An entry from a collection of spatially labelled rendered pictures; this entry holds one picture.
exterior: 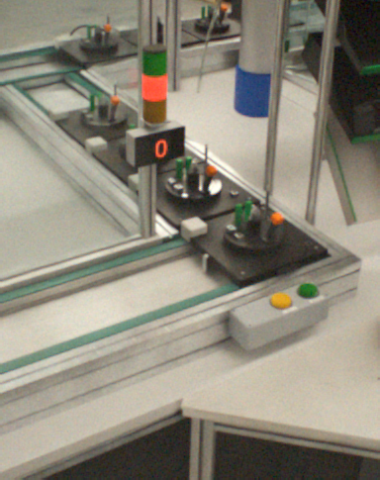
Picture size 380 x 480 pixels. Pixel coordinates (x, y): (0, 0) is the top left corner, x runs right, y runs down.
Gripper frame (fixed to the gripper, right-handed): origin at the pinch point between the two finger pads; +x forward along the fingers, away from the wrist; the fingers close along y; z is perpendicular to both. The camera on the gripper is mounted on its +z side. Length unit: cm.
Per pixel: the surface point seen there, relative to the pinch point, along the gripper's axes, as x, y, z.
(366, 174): 8.5, -2.7, -17.4
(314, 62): 16.3, 4.6, 9.7
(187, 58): 130, -16, -3
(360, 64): -3.1, 5.9, 11.3
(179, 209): 29, 37, -21
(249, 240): 7.2, 30.7, -24.4
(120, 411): -14, 73, -41
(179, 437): 69, 31, -111
